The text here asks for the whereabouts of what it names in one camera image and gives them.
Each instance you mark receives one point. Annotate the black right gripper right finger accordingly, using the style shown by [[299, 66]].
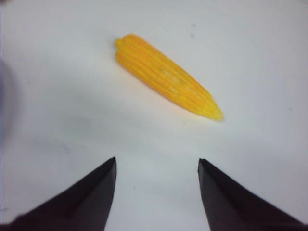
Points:
[[231, 207]]

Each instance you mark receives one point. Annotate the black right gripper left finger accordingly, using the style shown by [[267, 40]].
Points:
[[85, 206]]

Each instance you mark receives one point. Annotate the yellow corn cob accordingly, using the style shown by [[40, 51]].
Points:
[[164, 76]]

